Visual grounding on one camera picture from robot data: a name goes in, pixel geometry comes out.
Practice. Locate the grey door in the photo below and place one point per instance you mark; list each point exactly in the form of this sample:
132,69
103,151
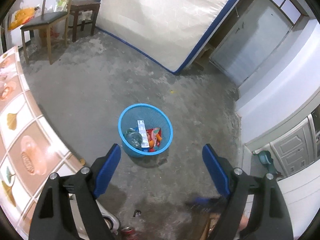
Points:
255,36

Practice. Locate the white mattress blue trim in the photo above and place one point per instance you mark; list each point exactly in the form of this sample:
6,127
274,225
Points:
169,32

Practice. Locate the silver blue toothpaste box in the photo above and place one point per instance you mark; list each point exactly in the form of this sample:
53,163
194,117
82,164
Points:
143,133

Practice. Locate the blue mesh trash basket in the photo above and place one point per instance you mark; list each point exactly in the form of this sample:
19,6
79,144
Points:
153,118

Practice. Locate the red drink can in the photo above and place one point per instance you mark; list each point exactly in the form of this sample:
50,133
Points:
129,233

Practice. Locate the yellow plastic bag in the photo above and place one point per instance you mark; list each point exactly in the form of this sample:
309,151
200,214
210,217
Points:
22,16

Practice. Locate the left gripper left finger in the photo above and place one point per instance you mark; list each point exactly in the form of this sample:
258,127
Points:
53,219

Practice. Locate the floral plastic tablecloth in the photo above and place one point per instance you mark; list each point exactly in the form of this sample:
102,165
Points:
30,148

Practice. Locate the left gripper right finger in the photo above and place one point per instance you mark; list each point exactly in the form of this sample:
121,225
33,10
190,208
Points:
255,208

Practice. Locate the dark wooden stool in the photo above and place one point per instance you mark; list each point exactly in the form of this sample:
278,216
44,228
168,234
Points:
84,12

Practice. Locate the red snack bag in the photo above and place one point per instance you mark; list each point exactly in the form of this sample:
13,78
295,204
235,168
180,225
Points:
154,138

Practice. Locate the wooden chair black seat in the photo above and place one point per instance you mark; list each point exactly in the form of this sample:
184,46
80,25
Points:
44,22

